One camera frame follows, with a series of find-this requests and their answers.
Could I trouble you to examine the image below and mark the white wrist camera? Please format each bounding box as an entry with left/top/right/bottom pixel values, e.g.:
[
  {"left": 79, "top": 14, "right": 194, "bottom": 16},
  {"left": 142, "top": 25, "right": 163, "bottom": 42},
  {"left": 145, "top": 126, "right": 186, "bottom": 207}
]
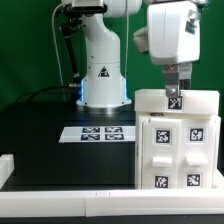
[{"left": 133, "top": 27, "right": 149, "bottom": 54}]

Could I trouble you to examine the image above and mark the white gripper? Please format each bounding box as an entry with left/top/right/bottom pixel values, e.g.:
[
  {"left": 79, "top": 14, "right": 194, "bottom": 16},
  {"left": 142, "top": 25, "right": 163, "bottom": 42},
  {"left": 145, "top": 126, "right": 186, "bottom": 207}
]
[{"left": 147, "top": 1, "right": 200, "bottom": 98}]

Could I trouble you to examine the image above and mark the white fiducial marker sheet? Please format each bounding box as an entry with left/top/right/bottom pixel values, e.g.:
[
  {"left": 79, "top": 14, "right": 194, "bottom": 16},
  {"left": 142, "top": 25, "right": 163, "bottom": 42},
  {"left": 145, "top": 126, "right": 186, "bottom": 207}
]
[{"left": 59, "top": 126, "right": 135, "bottom": 143}]

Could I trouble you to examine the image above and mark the white cabinet top block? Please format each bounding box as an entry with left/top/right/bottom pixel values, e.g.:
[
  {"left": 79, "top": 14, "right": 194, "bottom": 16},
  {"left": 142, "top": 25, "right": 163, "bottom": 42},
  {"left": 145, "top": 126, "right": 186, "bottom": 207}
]
[{"left": 135, "top": 89, "right": 219, "bottom": 115}]

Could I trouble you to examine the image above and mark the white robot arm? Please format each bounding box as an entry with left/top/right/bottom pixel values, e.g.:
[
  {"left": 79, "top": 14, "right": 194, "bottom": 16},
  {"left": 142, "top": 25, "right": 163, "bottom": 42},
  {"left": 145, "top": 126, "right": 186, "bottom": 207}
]
[{"left": 61, "top": 0, "right": 210, "bottom": 113}]

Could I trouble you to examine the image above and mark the white hanging cable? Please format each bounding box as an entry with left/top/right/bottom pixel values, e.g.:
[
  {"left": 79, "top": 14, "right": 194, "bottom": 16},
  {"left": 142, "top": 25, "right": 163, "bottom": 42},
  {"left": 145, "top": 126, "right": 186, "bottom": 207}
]
[{"left": 50, "top": 2, "right": 72, "bottom": 102}]

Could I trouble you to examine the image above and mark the white table border rail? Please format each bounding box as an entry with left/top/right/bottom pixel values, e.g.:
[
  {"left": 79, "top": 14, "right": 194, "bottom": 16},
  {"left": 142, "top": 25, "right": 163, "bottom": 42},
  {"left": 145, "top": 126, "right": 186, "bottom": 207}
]
[{"left": 0, "top": 168, "right": 224, "bottom": 218}]

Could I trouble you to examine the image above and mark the black cable on table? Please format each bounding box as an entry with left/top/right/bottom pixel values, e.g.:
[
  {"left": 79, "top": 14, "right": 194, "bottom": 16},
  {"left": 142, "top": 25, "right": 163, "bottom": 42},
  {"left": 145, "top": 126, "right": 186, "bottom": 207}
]
[{"left": 15, "top": 83, "right": 83, "bottom": 103}]

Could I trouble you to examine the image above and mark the white left corner rail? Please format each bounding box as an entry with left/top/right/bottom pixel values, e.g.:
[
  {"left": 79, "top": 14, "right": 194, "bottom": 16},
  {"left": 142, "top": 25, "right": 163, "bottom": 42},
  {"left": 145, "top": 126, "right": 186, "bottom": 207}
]
[{"left": 0, "top": 154, "right": 14, "bottom": 189}]

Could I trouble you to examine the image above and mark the white cabinet body frame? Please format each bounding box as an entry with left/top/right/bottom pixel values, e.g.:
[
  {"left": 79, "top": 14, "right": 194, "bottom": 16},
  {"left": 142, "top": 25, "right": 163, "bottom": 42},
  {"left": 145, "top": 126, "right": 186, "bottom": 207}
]
[{"left": 135, "top": 112, "right": 221, "bottom": 189}]

